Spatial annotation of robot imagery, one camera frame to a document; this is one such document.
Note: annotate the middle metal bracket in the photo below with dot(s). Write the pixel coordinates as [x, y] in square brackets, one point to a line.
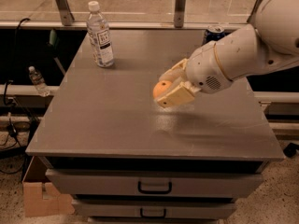
[179, 13]

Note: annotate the drawer with black handle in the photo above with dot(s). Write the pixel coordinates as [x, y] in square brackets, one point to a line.
[163, 184]
[163, 210]

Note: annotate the clear water bottle on table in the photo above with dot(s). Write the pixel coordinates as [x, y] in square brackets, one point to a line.
[99, 35]

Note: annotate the cardboard box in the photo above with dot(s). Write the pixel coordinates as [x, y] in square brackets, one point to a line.
[40, 197]

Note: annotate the black chair base wheel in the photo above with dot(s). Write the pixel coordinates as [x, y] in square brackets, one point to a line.
[291, 149]

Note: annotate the orange fruit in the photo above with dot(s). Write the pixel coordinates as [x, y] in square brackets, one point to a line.
[161, 87]

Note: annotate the top drawer with black handle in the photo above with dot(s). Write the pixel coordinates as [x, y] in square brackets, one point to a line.
[163, 184]

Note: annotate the green handled tool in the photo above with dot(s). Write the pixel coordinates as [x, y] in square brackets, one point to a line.
[53, 45]

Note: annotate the small water bottle on ledge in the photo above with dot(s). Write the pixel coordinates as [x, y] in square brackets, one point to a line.
[39, 82]

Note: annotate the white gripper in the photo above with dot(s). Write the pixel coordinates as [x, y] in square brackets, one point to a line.
[204, 69]

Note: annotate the grey drawer cabinet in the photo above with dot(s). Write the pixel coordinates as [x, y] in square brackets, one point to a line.
[106, 120]

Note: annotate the blue pepsi can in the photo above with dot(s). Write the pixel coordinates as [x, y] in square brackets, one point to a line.
[213, 33]

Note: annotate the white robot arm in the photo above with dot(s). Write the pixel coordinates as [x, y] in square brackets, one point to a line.
[267, 44]

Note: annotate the left metal bracket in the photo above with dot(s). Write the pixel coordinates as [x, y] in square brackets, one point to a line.
[66, 15]

